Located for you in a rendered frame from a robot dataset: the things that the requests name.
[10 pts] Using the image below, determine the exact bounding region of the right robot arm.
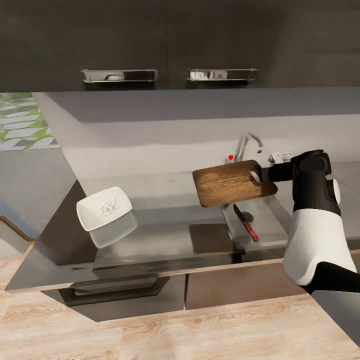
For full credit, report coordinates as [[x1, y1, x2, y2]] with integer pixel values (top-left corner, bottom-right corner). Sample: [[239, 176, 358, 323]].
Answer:
[[258, 150, 360, 347]]

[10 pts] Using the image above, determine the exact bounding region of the parer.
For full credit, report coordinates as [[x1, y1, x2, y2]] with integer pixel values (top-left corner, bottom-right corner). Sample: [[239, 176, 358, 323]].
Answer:
[[234, 204, 259, 242]]

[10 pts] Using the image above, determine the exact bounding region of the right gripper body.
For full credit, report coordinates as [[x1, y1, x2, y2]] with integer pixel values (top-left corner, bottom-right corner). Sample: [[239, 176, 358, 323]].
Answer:
[[258, 163, 288, 183]]

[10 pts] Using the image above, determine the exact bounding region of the cutting board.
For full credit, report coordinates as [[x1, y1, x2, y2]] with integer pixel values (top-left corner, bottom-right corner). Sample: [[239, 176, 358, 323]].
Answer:
[[192, 160, 279, 208]]

